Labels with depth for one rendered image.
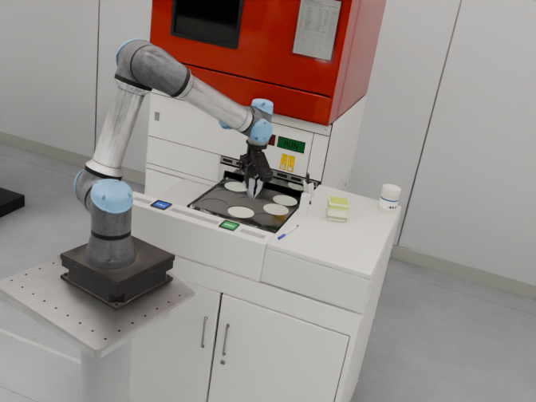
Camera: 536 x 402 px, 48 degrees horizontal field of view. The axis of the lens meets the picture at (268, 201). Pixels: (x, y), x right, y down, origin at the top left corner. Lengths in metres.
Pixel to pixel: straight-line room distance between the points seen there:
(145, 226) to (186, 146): 0.66
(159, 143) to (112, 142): 0.90
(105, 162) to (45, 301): 0.44
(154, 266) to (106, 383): 0.44
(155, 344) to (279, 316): 0.54
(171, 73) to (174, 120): 0.96
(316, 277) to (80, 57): 3.22
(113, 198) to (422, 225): 2.67
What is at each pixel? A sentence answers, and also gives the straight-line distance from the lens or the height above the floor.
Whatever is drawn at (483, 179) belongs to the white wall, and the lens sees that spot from 3.94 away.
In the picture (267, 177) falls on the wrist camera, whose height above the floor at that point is 1.11.
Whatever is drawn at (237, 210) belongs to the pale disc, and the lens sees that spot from 2.29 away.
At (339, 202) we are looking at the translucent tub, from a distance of 2.18.
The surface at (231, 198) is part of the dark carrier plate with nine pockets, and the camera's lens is 2.39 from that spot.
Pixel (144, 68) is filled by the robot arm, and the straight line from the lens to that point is 1.74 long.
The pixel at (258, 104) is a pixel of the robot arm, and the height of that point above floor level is 1.34.
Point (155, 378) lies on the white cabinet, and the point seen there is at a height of 0.26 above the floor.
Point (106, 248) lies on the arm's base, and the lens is 1.82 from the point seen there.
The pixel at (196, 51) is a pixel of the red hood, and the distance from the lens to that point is 2.52.
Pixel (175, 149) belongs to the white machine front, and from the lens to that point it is 2.72.
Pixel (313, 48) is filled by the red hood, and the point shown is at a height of 1.51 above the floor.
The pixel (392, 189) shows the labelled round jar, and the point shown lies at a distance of 2.33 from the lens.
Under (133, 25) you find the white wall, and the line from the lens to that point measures 4.47.
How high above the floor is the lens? 1.86
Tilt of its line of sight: 23 degrees down
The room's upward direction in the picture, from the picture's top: 9 degrees clockwise
